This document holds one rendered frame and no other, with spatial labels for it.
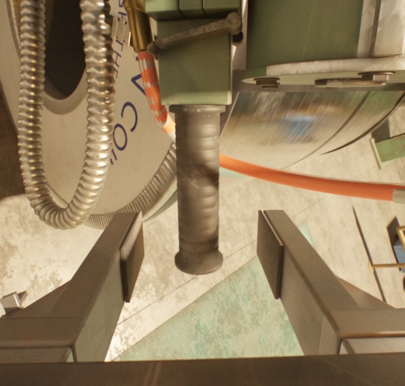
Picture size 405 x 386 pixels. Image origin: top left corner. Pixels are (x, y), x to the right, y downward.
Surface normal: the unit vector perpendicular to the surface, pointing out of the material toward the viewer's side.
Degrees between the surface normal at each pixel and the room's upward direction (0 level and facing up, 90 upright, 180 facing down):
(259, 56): 115
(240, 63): 45
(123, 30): 90
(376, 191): 98
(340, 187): 94
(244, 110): 53
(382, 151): 90
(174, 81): 58
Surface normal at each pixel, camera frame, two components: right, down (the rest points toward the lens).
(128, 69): -0.69, 0.22
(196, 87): -0.14, 0.28
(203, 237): 0.24, 0.27
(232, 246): 0.65, -0.24
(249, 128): 0.63, 0.66
